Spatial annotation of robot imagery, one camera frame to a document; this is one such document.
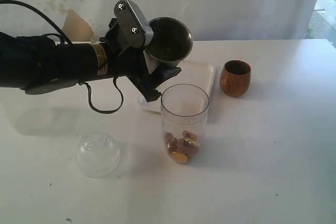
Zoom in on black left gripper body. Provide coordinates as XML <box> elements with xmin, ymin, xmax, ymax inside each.
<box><xmin>99</xmin><ymin>18</ymin><xmax>147</xmax><ymax>78</ymax></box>

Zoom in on stainless steel cup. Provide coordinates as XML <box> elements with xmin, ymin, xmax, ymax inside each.
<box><xmin>144</xmin><ymin>17</ymin><xmax>193</xmax><ymax>72</ymax></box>

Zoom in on wooden blocks and coins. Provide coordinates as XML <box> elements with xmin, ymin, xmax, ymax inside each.
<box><xmin>163</xmin><ymin>130</ymin><xmax>200</xmax><ymax>164</ymax></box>

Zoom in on brown wooden cup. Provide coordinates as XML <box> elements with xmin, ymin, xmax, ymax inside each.
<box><xmin>219</xmin><ymin>60</ymin><xmax>251</xmax><ymax>97</ymax></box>

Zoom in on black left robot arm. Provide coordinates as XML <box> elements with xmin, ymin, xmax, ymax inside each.
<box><xmin>1</xmin><ymin>18</ymin><xmax>167</xmax><ymax>101</ymax></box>

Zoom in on clear plastic shaker cup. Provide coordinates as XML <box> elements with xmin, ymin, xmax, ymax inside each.
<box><xmin>160</xmin><ymin>83</ymin><xmax>209</xmax><ymax>157</ymax></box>

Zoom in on white rectangular tray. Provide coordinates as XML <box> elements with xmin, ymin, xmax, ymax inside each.
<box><xmin>137</xmin><ymin>60</ymin><xmax>216</xmax><ymax>114</ymax></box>

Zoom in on clear plastic dome lid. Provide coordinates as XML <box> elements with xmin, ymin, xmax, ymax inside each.
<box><xmin>75</xmin><ymin>127</ymin><xmax>121</xmax><ymax>178</ymax></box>

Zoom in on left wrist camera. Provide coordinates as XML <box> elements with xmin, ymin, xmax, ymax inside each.
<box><xmin>114</xmin><ymin>0</ymin><xmax>154</xmax><ymax>48</ymax></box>

